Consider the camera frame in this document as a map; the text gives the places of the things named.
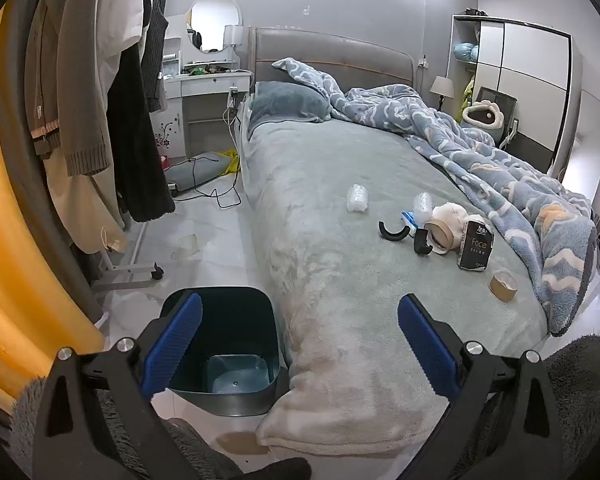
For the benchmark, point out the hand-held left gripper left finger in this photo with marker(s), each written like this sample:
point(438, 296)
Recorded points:
point(172, 345)

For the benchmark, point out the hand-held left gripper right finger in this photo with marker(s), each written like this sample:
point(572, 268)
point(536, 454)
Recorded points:
point(430, 350)

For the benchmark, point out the dark teal plastic bin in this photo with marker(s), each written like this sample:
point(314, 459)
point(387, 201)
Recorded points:
point(230, 320)

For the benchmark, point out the small brown tape roll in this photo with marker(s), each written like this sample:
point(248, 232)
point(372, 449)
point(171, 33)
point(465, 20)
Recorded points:
point(500, 294)

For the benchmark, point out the black hooked plastic piece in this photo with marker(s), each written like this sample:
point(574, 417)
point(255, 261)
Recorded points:
point(421, 242)

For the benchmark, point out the black tissue packet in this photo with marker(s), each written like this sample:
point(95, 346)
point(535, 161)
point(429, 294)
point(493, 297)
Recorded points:
point(475, 247)

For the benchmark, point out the large brown cardboard tape core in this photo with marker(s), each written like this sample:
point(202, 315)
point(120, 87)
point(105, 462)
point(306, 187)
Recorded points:
point(449, 236)

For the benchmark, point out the black curved plastic piece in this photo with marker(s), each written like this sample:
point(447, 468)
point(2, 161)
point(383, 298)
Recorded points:
point(392, 236)

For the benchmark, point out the blue and white plastic packet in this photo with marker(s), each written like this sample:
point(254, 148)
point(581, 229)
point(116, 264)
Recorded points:
point(409, 219)

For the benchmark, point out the long bubble wrap wad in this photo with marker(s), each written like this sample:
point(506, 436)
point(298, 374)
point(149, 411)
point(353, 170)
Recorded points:
point(422, 205)

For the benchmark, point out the white wheeled clothes rack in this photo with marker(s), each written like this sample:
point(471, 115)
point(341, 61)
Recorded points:
point(130, 272)

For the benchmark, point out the grey fleece pajama pants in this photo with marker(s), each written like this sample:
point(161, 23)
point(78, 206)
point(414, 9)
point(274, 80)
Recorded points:
point(580, 385)

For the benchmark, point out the blue patterned fleece blanket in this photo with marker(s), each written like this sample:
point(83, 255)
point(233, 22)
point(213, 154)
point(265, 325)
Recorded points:
point(480, 160)

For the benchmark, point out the beige coat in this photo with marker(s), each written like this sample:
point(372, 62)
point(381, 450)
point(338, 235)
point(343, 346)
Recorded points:
point(80, 210)

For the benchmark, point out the grey floor cushion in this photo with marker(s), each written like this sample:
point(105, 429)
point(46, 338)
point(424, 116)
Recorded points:
point(205, 167)

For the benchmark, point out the black framed panel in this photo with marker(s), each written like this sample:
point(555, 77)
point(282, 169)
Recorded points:
point(500, 97)

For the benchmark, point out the red box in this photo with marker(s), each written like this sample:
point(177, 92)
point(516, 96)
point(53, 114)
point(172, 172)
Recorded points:
point(163, 161)

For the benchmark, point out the black coat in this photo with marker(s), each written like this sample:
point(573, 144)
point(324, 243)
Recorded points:
point(140, 160)

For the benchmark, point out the yellow plastic bag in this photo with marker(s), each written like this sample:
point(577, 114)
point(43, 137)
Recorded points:
point(230, 162)

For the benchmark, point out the white and black wardrobe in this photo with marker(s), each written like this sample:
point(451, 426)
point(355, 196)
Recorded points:
point(530, 60)

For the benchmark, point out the yellow-green plush toy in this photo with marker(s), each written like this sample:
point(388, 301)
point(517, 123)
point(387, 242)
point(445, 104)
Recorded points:
point(467, 92)

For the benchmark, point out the beige bedside lamp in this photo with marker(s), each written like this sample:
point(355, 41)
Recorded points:
point(441, 86)

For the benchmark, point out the light blue plush toy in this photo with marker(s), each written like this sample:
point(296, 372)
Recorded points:
point(465, 51)

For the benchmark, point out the hanging clothes on rack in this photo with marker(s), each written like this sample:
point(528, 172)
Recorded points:
point(15, 135)

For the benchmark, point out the white vanity desk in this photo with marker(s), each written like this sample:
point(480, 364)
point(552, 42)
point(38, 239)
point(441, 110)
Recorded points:
point(205, 82)

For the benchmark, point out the grey-blue pillow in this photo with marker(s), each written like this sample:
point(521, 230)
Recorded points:
point(285, 102)

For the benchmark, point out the olive brown jacket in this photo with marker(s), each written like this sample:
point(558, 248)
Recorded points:
point(55, 85)

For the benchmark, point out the dark grey knit vest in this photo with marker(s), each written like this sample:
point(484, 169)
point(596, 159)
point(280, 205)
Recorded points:
point(155, 35)

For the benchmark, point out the grey upholstered headboard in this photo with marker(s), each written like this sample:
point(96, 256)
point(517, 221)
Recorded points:
point(330, 50)

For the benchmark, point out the white shirt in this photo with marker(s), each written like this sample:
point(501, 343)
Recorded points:
point(115, 25)

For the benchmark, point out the wall socket with plug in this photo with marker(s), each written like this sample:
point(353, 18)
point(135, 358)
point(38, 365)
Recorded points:
point(422, 62)

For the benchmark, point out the round wall mirror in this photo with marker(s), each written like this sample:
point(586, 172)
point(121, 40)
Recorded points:
point(212, 20)

